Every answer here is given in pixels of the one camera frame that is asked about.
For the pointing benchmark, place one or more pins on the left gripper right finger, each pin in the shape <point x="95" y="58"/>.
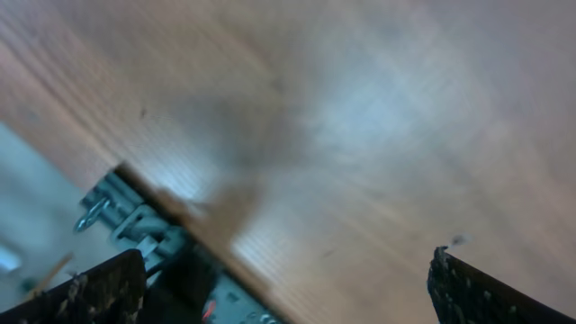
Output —
<point x="462" y="294"/>

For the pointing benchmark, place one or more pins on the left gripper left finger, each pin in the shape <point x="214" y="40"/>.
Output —
<point x="112" y="292"/>

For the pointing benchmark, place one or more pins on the metal table clamp bracket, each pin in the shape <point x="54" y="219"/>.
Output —
<point x="132" y="222"/>

